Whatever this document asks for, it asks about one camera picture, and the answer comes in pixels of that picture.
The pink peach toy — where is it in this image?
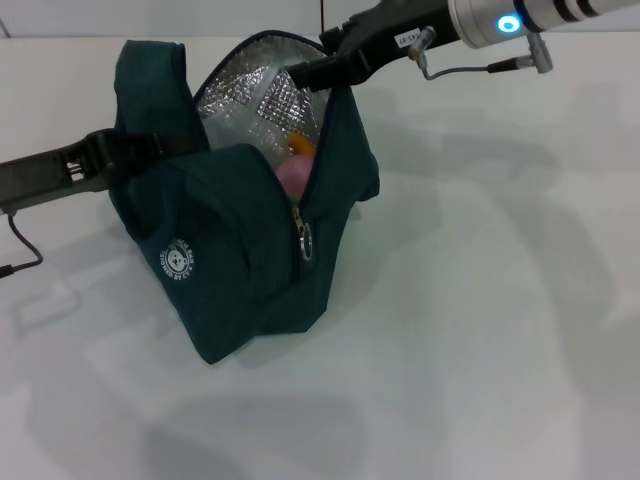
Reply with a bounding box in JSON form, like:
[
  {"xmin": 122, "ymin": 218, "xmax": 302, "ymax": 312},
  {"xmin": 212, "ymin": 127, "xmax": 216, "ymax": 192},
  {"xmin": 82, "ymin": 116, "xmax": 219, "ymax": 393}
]
[{"xmin": 275, "ymin": 154, "xmax": 314, "ymax": 201}]

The dark teal insulated lunch bag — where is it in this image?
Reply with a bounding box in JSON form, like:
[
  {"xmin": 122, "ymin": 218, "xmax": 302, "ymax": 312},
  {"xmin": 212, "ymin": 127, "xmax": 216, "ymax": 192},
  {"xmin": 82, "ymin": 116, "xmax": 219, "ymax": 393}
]
[{"xmin": 108, "ymin": 28, "xmax": 382, "ymax": 367}]

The grey right gripper cable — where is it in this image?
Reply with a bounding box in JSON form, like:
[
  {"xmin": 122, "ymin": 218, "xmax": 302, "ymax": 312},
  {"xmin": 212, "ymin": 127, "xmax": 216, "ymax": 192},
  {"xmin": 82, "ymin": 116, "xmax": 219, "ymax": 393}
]
[{"xmin": 407, "ymin": 27, "xmax": 554, "ymax": 82}]

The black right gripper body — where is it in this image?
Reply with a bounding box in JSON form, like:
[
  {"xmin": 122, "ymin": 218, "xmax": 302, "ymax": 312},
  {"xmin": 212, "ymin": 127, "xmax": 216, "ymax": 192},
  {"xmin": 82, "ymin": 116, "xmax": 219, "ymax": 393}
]
[{"xmin": 343, "ymin": 0, "xmax": 460, "ymax": 82}]

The yellow banana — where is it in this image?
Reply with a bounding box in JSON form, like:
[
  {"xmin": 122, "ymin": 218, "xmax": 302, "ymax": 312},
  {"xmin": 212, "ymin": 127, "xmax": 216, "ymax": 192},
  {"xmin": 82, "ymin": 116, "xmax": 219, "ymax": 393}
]
[{"xmin": 288, "ymin": 130, "xmax": 317, "ymax": 157}]

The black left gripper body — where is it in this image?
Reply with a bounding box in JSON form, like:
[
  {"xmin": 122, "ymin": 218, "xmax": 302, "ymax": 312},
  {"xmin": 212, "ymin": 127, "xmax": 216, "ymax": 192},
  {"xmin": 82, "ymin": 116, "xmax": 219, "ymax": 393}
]
[{"xmin": 0, "ymin": 128, "xmax": 125, "ymax": 215}]

